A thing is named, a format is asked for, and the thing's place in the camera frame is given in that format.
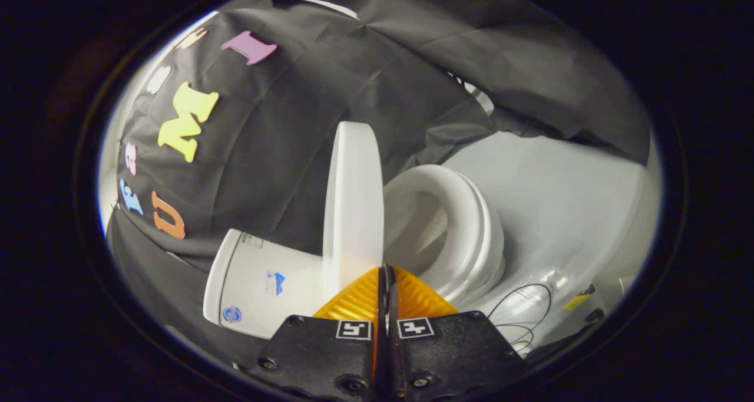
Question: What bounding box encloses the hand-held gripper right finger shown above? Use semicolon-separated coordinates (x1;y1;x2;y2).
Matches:
386;265;528;402

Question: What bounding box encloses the white ceramic toilet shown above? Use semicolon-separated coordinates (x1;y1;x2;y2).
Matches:
203;164;506;340

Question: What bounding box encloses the white toilet lid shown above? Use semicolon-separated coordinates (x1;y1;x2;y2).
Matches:
322;121;385;302

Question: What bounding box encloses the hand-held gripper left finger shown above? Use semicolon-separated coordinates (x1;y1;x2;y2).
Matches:
256;265;389;402

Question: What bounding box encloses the thin black cable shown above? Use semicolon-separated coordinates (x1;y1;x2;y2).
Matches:
488;283;553;355

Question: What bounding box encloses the black backdrop cloth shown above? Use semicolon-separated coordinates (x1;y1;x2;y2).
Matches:
106;0;652;355

